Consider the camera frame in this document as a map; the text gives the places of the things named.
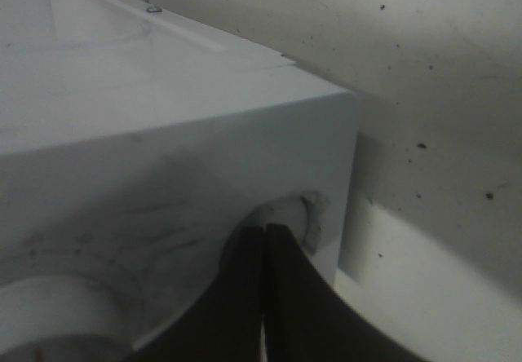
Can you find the upper white power knob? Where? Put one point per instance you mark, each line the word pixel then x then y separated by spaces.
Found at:
pixel 302 214

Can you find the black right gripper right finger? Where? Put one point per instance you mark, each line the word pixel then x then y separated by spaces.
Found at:
pixel 304 319

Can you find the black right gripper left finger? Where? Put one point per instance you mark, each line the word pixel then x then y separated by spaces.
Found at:
pixel 224 324

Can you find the white microwave oven body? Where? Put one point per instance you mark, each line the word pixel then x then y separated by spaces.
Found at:
pixel 134 140

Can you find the white timer knob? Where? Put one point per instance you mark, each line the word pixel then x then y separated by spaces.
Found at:
pixel 64 318

